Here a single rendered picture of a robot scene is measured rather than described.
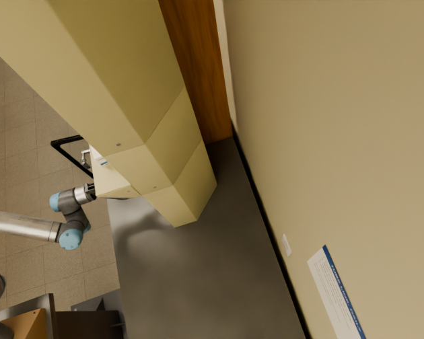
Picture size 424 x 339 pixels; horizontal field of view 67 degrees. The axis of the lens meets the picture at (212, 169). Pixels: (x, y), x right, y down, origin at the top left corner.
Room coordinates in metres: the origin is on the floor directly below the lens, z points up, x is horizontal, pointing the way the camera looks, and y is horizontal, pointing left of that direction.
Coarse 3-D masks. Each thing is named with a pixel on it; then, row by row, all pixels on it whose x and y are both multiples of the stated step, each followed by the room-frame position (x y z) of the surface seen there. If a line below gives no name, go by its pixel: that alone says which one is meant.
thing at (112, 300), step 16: (80, 304) 0.39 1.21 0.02; (96, 304) 0.35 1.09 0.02; (112, 304) 0.32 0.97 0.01; (64, 320) 0.22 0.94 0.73; (80, 320) 0.21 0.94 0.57; (96, 320) 0.21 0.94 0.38; (112, 320) 0.20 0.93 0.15; (64, 336) 0.15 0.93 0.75; (80, 336) 0.13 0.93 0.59; (96, 336) 0.12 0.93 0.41; (112, 336) 0.10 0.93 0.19
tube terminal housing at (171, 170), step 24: (168, 120) 0.50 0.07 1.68; (192, 120) 0.56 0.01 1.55; (144, 144) 0.44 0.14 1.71; (168, 144) 0.48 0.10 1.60; (192, 144) 0.54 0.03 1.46; (120, 168) 0.43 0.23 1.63; (144, 168) 0.43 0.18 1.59; (168, 168) 0.45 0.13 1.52; (192, 168) 0.51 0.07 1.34; (144, 192) 0.43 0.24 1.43; (168, 192) 0.43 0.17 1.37; (192, 192) 0.47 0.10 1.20; (168, 216) 0.43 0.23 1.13; (192, 216) 0.43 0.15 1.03
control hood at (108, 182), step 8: (96, 168) 0.53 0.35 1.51; (104, 168) 0.52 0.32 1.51; (112, 168) 0.51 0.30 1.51; (96, 176) 0.50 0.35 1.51; (104, 176) 0.49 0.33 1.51; (112, 176) 0.48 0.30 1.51; (120, 176) 0.48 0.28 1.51; (96, 184) 0.48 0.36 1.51; (104, 184) 0.47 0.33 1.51; (112, 184) 0.46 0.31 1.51; (120, 184) 0.45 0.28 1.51; (128, 184) 0.44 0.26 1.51; (96, 192) 0.45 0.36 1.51; (104, 192) 0.44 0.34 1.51; (112, 192) 0.44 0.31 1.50; (120, 192) 0.44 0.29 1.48; (128, 192) 0.44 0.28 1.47; (136, 192) 0.44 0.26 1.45
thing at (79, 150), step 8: (72, 136) 0.77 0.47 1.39; (64, 144) 0.77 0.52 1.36; (72, 144) 0.77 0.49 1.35; (80, 144) 0.76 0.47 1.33; (88, 144) 0.76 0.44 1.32; (72, 152) 0.77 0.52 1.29; (80, 152) 0.77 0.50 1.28; (88, 152) 0.76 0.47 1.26; (80, 160) 0.77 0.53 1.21; (88, 160) 0.77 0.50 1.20
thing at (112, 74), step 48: (0, 0) 0.43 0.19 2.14; (48, 0) 0.44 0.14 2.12; (96, 0) 0.48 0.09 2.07; (144, 0) 0.55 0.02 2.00; (0, 48) 0.43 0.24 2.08; (48, 48) 0.43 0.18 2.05; (96, 48) 0.45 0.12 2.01; (144, 48) 0.52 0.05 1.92; (48, 96) 0.43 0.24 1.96; (96, 96) 0.43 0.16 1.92; (144, 96) 0.48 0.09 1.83; (96, 144) 0.43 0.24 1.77
